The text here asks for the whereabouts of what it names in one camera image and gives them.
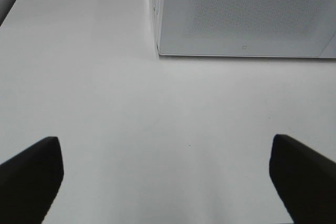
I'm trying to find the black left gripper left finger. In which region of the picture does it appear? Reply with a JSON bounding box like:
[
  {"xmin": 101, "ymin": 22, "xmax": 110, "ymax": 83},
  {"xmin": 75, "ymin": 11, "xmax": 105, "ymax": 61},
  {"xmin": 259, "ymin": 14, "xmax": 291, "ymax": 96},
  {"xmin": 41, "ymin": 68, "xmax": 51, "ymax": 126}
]
[{"xmin": 1, "ymin": 136, "xmax": 64, "ymax": 223}]

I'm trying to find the white microwave door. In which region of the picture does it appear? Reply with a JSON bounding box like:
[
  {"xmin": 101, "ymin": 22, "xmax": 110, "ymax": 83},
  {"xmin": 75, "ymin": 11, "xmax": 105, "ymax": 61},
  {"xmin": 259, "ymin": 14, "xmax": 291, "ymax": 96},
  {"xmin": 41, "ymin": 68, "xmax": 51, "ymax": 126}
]
[{"xmin": 157, "ymin": 0, "xmax": 335, "ymax": 58}]

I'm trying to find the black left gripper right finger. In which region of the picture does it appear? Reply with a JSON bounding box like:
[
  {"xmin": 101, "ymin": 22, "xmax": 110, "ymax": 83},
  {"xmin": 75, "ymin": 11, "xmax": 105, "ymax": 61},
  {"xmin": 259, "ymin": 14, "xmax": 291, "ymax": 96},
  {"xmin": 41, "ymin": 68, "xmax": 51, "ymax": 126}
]
[{"xmin": 269, "ymin": 134, "xmax": 335, "ymax": 223}]

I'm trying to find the white microwave oven body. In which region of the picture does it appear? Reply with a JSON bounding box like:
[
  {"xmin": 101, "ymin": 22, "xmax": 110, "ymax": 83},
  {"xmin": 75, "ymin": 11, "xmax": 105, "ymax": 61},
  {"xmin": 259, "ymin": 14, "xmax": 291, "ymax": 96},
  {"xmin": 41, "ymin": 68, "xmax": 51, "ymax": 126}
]
[{"xmin": 151, "ymin": 0, "xmax": 164, "ymax": 59}]

